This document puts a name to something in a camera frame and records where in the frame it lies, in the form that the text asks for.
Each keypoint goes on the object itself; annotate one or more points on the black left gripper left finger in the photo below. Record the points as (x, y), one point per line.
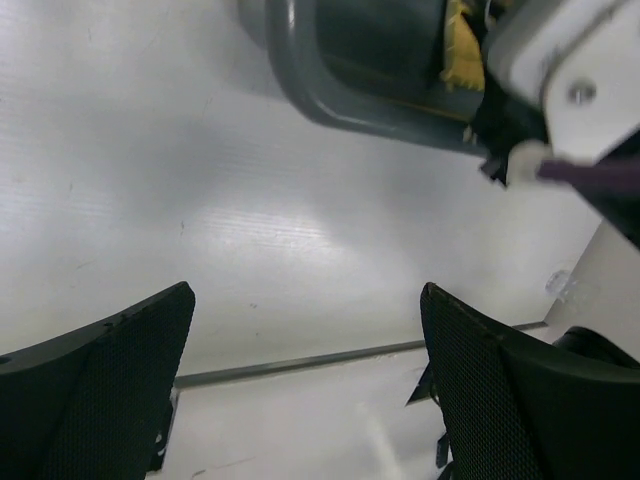
(90, 403)

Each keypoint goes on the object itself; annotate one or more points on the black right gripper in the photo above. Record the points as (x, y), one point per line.
(576, 61)

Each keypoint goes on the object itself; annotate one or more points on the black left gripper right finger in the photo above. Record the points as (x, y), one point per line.
(515, 407)

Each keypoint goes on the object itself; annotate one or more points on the yellow woven bamboo mat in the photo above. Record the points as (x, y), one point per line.
(462, 61)

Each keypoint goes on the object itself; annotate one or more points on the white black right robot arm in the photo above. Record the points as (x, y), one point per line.
(610, 186)

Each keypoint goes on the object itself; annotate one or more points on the grey plastic bin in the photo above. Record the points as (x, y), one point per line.
(371, 67)

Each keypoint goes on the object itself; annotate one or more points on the clear plastic cup lower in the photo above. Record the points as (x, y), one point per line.
(561, 285)

